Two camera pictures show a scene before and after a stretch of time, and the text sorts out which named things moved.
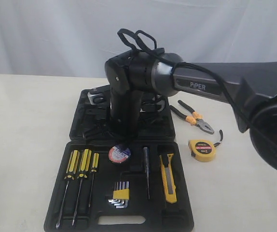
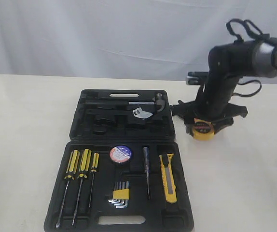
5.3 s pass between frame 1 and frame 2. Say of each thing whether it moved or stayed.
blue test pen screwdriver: stayed
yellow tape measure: moved
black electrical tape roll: stayed
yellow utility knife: stayed
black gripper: moved
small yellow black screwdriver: stayed
